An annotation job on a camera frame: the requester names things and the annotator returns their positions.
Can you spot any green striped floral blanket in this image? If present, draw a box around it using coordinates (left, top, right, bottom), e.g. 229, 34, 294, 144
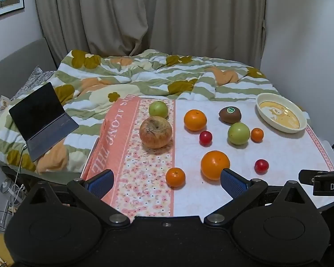
0, 49, 280, 174

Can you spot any grey upholstered headboard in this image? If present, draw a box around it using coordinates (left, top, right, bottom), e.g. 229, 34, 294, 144
0, 37, 57, 123

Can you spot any beige curtain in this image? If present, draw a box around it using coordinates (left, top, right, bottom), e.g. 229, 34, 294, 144
33, 0, 268, 68

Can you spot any small green apple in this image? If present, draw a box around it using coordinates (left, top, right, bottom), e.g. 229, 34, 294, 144
148, 101, 169, 119

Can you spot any small pale box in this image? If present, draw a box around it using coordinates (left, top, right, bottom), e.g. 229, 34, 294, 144
0, 96, 10, 115

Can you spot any glass jar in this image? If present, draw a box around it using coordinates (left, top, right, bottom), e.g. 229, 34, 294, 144
0, 178, 18, 201

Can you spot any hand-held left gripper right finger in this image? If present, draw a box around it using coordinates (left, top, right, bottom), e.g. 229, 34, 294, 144
204, 168, 321, 226

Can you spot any red cherry tomato centre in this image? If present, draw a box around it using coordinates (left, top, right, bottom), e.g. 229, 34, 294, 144
199, 131, 213, 147

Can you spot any brown kiwi with green sticker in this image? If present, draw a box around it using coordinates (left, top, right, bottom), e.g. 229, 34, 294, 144
219, 106, 242, 124

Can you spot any red cherry tomato right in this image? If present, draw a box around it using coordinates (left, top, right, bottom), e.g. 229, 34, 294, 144
254, 159, 269, 175

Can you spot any red cherry tomato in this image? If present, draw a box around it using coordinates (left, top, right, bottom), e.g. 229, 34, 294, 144
254, 159, 269, 175
199, 131, 213, 147

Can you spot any cream oval bowl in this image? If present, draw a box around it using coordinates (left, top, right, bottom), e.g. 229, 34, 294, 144
256, 93, 309, 133

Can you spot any small tangerine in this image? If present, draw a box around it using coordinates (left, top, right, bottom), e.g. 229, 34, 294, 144
250, 127, 264, 143
165, 167, 186, 188

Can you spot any large green apple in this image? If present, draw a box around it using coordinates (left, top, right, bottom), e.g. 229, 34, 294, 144
227, 122, 251, 146

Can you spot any large orange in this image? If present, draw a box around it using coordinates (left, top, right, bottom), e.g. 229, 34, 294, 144
184, 109, 208, 132
201, 150, 230, 181

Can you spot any white charging cable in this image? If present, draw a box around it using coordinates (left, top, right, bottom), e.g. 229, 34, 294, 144
12, 145, 28, 209

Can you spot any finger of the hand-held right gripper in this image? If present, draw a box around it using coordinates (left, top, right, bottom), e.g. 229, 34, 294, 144
298, 169, 317, 186

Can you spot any large wrinkled red-yellow apple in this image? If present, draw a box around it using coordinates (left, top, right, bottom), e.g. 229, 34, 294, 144
139, 116, 173, 149

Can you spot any grey open laptop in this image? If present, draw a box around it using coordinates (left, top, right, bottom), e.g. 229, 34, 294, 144
9, 82, 80, 162

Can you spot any pink floral tablecloth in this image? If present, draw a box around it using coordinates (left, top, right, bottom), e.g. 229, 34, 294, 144
81, 95, 334, 218

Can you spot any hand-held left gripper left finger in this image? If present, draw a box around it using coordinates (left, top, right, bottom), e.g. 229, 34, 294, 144
24, 169, 130, 226

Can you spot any grey patterned pillow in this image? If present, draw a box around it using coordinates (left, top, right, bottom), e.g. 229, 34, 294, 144
11, 65, 56, 101

